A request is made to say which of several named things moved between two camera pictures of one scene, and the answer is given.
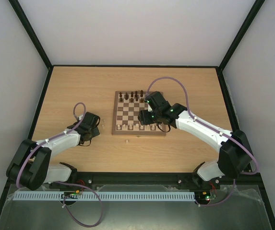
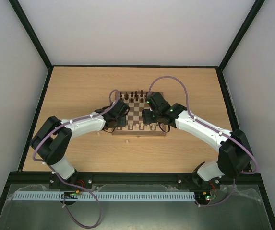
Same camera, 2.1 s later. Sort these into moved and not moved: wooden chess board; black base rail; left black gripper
Moved: left black gripper
Not moved: wooden chess board; black base rail
